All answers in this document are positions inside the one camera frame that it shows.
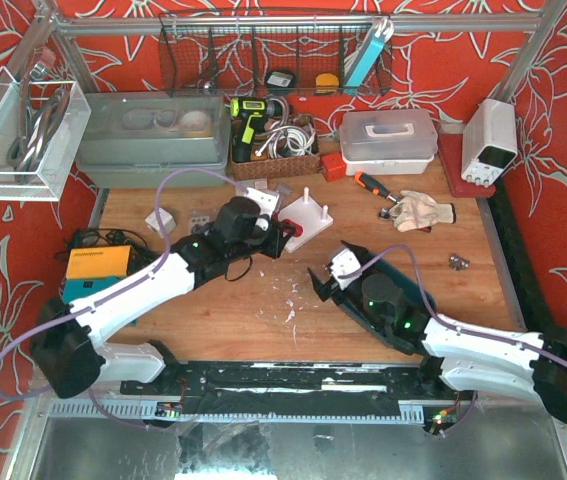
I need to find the grey timer controller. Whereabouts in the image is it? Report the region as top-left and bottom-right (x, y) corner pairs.
(188, 215), (212, 234)

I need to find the beige work glove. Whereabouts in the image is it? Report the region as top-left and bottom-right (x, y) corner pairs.
(390, 190), (456, 232)

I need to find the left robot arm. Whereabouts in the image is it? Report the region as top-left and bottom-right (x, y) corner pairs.
(30, 196), (295, 399)

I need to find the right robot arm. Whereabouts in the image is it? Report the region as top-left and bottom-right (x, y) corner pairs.
(310, 242), (567, 424)

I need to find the teal plastic tray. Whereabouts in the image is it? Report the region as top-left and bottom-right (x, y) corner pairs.
(337, 260), (431, 355)

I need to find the small card packet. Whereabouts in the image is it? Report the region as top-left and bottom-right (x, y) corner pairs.
(251, 179), (268, 190)

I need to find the white peg board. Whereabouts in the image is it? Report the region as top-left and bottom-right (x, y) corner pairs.
(278, 186), (333, 253)

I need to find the white power adapter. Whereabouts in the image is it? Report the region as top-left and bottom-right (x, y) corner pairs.
(145, 208), (177, 234)

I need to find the small metal hardware pile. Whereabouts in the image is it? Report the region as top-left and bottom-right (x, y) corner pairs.
(449, 254), (470, 271)

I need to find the red small box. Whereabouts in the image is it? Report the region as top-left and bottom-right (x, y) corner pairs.
(320, 152), (346, 182)

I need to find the red book under supply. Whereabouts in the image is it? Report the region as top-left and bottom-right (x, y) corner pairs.
(436, 132), (497, 199)

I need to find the grey plastic toolbox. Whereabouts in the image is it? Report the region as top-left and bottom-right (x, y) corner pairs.
(76, 92), (231, 189)

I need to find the black tape measure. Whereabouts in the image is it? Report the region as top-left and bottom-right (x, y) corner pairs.
(264, 69), (297, 96)

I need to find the orange teal device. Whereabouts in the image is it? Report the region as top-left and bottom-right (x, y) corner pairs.
(61, 245), (134, 304)

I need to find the yellow tape measure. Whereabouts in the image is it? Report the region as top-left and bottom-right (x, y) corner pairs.
(315, 73), (340, 96)

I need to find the white power supply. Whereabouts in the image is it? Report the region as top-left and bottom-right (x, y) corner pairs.
(460, 99), (517, 188)

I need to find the blue white case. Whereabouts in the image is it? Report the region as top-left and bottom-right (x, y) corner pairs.
(343, 17), (395, 95)

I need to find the clear acrylic bin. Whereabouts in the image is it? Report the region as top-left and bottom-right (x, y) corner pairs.
(0, 68), (91, 202)

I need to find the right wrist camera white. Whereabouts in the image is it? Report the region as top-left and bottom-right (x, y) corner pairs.
(327, 247), (362, 291)

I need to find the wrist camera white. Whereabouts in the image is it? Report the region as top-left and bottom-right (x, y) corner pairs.
(244, 187), (281, 215)
(327, 247), (362, 291)

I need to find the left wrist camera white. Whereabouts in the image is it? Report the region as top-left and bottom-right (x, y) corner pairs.
(244, 187), (281, 215)

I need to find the grey metal bracket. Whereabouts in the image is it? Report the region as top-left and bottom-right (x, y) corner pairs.
(275, 183), (292, 196)

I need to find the orange handled screwdriver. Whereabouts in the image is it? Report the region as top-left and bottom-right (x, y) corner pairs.
(354, 171), (401, 204)

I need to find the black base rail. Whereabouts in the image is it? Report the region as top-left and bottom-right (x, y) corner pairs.
(120, 361), (472, 417)

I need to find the wicker basket with cables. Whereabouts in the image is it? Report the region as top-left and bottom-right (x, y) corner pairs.
(228, 114), (320, 180)

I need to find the white handled storage box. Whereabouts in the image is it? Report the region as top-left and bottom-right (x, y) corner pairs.
(339, 109), (438, 176)

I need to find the green cordless drill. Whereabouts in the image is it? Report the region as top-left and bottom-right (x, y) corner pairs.
(230, 97), (285, 163)

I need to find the black wire basket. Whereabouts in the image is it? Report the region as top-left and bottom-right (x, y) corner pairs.
(158, 8), (392, 96)

